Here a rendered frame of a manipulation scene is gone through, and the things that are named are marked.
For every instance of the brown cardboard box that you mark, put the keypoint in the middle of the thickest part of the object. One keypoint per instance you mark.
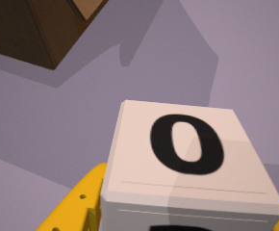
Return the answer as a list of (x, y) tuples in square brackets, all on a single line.
[(42, 32)]

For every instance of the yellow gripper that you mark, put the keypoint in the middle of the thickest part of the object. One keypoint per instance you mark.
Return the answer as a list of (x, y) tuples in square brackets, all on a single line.
[(80, 209)]

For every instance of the beige cube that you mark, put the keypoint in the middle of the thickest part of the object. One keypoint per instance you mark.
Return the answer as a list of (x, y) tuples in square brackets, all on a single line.
[(184, 168)]

